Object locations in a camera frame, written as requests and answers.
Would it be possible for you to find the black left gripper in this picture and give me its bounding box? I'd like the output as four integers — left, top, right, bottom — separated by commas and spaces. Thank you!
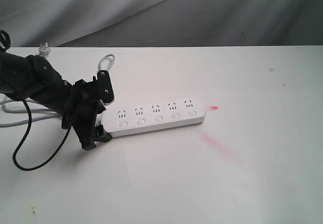
62, 77, 112, 150

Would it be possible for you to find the white five-outlet power strip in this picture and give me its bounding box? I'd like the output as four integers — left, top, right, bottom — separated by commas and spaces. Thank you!
101, 98, 205, 138

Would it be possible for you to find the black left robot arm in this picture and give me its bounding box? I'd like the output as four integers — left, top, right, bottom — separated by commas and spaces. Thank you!
1, 51, 114, 150

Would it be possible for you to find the grey backdrop cloth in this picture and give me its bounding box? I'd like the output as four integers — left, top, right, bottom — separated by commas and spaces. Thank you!
1, 0, 322, 47

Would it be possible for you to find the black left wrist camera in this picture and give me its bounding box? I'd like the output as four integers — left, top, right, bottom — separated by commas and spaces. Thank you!
96, 70, 115, 106

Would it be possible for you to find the grey power cord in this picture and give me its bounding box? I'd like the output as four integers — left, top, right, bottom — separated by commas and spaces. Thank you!
0, 54, 116, 129

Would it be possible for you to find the grey wall plug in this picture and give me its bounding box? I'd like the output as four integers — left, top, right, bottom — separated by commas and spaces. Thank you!
38, 44, 51, 58

